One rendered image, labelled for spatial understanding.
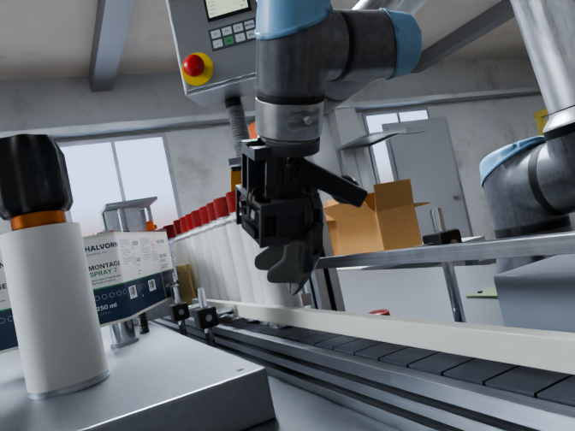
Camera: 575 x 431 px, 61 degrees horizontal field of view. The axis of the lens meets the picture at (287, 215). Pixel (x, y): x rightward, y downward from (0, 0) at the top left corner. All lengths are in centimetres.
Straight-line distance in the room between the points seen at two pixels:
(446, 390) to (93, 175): 498
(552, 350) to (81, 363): 48
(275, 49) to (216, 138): 509
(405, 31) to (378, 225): 190
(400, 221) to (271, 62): 207
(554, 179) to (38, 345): 71
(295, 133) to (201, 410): 28
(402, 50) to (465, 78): 735
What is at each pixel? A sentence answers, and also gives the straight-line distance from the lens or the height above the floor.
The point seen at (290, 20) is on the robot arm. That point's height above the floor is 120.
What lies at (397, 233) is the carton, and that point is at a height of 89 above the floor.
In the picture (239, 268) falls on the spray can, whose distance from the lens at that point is 76.
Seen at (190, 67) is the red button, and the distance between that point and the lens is 90.
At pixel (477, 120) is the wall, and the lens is 783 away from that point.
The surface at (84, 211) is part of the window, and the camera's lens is 517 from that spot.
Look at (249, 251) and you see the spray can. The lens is 71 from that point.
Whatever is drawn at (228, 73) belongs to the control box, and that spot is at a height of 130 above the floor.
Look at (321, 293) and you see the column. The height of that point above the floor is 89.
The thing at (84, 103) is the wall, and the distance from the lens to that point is 544.
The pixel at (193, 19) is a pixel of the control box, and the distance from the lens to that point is 96.
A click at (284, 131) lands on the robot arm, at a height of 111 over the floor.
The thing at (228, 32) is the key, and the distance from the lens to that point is 93.
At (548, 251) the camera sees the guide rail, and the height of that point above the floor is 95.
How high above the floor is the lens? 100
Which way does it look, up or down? 2 degrees up
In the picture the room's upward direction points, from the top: 12 degrees counter-clockwise
